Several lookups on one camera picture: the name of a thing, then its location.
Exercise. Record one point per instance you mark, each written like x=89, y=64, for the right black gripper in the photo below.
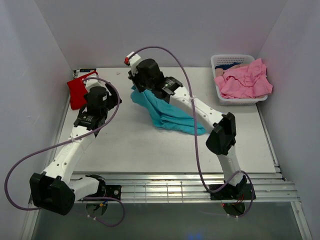
x=134, y=79

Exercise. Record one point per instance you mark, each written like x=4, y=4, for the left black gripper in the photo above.
x=112, y=98

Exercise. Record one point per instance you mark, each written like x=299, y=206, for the teal t shirt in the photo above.
x=165, y=115

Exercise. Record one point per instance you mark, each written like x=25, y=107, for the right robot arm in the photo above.
x=220, y=127

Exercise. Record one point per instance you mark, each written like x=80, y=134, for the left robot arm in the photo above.
x=53, y=189

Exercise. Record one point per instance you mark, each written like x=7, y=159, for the folded red t shirt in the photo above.
x=77, y=90

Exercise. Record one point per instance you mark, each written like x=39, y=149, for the blue label plate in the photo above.
x=87, y=70

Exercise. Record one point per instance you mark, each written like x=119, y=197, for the white plastic basket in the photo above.
x=227, y=59

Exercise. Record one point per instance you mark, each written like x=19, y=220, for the beige garment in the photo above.
x=220, y=72

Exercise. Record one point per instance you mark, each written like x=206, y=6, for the dark blue garment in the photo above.
x=225, y=66

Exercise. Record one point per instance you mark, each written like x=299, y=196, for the pink t shirt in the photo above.
x=245, y=82

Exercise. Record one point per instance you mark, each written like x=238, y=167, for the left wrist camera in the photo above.
x=89, y=84

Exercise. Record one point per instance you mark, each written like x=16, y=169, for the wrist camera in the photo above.
x=132, y=60
x=89, y=84

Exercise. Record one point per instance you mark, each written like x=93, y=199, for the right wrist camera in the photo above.
x=132, y=60

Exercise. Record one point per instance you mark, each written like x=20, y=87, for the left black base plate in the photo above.
x=109, y=191

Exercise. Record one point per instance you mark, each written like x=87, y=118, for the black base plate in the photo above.
x=230, y=192
x=109, y=191

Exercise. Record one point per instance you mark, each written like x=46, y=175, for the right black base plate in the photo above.
x=230, y=192

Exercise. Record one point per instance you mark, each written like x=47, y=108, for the aluminium rail frame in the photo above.
x=162, y=166

